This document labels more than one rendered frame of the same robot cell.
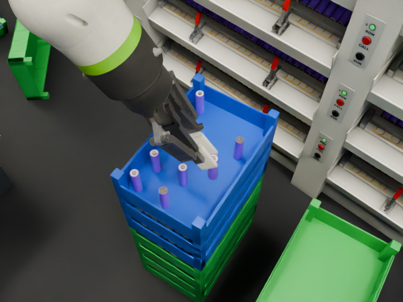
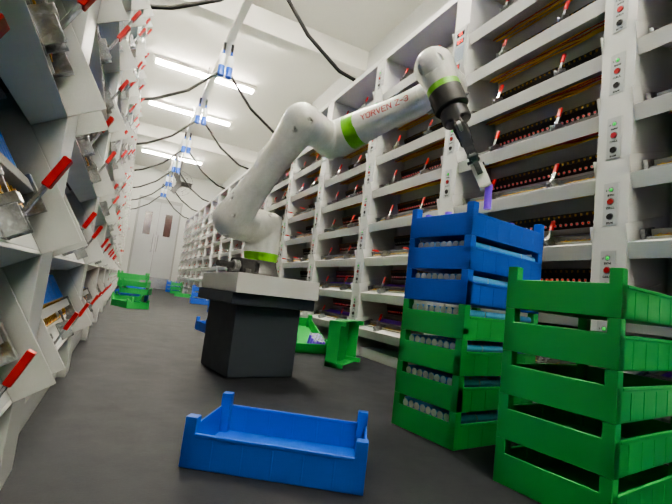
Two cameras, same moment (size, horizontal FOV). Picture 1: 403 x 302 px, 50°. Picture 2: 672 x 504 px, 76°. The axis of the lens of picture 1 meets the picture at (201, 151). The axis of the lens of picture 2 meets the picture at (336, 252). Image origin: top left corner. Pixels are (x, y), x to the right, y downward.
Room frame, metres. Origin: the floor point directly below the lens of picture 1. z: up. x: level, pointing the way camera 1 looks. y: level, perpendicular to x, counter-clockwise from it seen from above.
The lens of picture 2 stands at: (-0.72, -0.11, 0.30)
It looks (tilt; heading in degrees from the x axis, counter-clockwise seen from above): 6 degrees up; 24
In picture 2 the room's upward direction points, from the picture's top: 7 degrees clockwise
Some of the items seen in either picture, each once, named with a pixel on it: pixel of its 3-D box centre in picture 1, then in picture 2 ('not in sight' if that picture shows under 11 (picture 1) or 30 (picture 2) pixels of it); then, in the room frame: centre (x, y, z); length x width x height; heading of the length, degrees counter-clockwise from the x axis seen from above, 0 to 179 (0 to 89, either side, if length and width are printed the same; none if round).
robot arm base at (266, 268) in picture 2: not in sight; (246, 267); (0.58, 0.80, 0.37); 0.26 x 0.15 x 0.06; 160
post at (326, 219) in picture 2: not in sight; (329, 217); (2.09, 1.20, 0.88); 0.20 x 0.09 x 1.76; 139
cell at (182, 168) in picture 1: (183, 175); not in sight; (0.42, 0.04, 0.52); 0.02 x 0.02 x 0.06
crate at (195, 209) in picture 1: (198, 153); (477, 231); (0.47, 0.01, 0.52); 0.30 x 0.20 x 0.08; 148
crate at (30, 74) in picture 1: (35, 51); (345, 342); (1.17, 0.61, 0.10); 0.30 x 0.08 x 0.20; 4
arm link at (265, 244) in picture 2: not in sight; (260, 235); (0.62, 0.79, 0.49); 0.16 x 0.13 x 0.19; 170
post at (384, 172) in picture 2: not in sight; (380, 203); (1.63, 0.67, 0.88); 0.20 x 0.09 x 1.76; 139
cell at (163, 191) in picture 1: (164, 198); not in sight; (0.37, 0.07, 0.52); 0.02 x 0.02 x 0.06
